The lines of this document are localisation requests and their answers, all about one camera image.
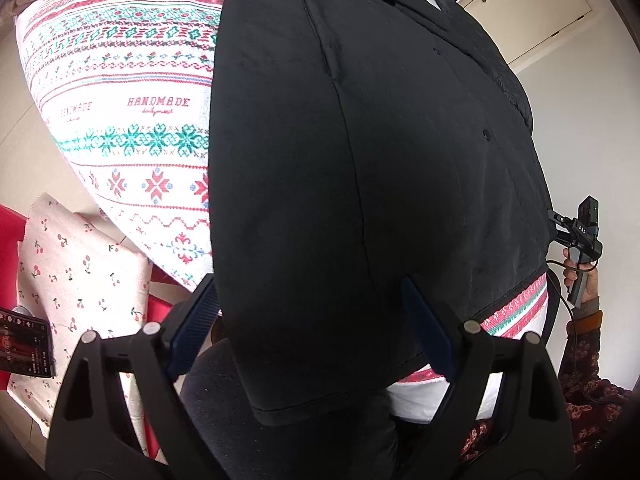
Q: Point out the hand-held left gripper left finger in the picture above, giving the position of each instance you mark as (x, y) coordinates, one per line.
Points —
(192, 320)

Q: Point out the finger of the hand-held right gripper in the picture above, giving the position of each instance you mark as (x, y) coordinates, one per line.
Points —
(560, 220)
(566, 239)

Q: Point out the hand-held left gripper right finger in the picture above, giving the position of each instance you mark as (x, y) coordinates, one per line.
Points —
(430, 330)

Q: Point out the large black coat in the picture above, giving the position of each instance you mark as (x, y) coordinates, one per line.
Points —
(360, 185)

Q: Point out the person's right forearm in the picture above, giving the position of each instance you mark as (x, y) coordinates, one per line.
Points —
(595, 365)

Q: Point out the person's right hand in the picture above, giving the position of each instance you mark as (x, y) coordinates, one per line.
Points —
(569, 275)

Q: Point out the person's dark pants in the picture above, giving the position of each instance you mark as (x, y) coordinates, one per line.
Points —
(225, 410)

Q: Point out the cherry print cloth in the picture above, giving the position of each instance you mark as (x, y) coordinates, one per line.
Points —
(75, 270)

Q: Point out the dark printed packet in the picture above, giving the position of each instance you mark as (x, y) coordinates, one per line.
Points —
(22, 345)

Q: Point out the cream door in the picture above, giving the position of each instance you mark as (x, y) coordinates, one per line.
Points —
(540, 20)

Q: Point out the red plastic chair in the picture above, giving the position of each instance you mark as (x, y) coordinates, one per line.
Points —
(7, 240)

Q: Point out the red green patterned blanket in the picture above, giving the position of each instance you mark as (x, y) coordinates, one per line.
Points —
(125, 60)

